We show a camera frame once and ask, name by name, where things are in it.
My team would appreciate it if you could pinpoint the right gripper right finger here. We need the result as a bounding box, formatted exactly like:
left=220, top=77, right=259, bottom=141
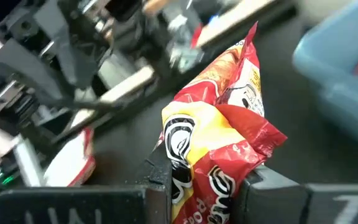
left=231, top=164, right=358, bottom=224

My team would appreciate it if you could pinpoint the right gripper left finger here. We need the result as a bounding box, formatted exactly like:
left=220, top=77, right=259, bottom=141
left=0, top=143, right=173, bottom=224

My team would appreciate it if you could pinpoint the blue-grey plastic bin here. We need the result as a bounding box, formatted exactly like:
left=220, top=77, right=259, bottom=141
left=291, top=0, right=358, bottom=149

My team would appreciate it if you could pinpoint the red tape piece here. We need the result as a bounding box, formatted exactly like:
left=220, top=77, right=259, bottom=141
left=190, top=24, right=203, bottom=48

